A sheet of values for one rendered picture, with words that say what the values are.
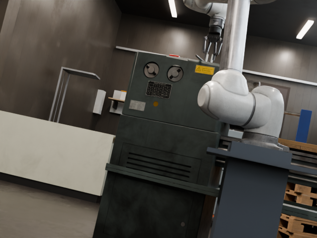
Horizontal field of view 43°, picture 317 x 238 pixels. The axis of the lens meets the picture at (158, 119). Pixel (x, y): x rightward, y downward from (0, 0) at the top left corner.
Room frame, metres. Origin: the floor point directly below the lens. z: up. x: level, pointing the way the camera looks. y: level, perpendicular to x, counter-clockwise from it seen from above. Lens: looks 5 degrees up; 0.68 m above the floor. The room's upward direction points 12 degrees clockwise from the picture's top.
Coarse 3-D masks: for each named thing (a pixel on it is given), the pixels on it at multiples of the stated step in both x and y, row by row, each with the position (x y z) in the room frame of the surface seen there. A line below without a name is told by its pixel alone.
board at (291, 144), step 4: (280, 140) 2.19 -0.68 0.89; (284, 140) 2.19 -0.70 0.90; (288, 140) 2.18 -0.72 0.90; (284, 144) 2.19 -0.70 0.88; (288, 144) 2.18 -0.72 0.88; (292, 144) 2.17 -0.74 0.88; (296, 144) 2.17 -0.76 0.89; (300, 144) 2.16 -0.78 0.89; (304, 144) 2.16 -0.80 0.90; (308, 144) 2.15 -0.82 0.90; (312, 144) 2.14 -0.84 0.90; (292, 148) 2.19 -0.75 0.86; (296, 148) 2.17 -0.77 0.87; (300, 148) 2.16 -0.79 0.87; (304, 148) 2.16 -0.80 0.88; (308, 148) 2.15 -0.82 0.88; (312, 148) 2.14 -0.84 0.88; (316, 148) 2.14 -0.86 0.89; (312, 152) 2.16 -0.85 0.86; (316, 152) 2.14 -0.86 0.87
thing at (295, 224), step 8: (288, 184) 4.79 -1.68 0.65; (296, 184) 4.52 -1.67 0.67; (288, 192) 4.70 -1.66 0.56; (296, 192) 4.60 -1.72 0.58; (304, 192) 4.45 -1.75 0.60; (312, 192) 5.23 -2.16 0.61; (288, 200) 4.77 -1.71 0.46; (296, 200) 4.52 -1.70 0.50; (304, 200) 4.43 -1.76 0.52; (312, 200) 4.45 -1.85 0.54; (288, 216) 4.60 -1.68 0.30; (280, 224) 4.79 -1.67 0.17; (288, 224) 4.52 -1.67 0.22; (296, 224) 4.45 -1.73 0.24; (304, 224) 5.21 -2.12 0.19; (312, 224) 4.48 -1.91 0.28; (280, 232) 4.76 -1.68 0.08; (288, 232) 4.59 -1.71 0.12; (296, 232) 4.45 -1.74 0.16; (304, 232) 4.51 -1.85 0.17; (312, 232) 4.85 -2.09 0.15
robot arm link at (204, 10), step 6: (186, 0) 2.30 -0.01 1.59; (192, 0) 2.29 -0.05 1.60; (198, 0) 2.27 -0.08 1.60; (204, 0) 2.23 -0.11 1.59; (210, 0) 2.20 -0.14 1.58; (216, 0) 2.17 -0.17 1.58; (222, 0) 2.15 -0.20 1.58; (252, 0) 1.97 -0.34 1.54; (186, 6) 2.35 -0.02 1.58; (192, 6) 2.31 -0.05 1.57; (198, 6) 2.29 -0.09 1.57; (204, 6) 2.29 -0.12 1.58; (210, 6) 2.33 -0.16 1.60; (204, 12) 2.37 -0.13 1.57
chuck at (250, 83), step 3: (249, 81) 2.36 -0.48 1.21; (252, 81) 2.36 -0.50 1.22; (255, 81) 2.37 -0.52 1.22; (258, 81) 2.39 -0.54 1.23; (249, 84) 2.33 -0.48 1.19; (252, 84) 2.33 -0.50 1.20; (249, 87) 2.31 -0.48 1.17; (252, 87) 2.31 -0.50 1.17; (255, 87) 2.30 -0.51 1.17; (249, 90) 2.30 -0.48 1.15; (237, 126) 2.38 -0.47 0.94; (240, 126) 2.37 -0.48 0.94; (237, 129) 2.42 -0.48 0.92; (240, 129) 2.41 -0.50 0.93; (243, 129) 2.39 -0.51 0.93
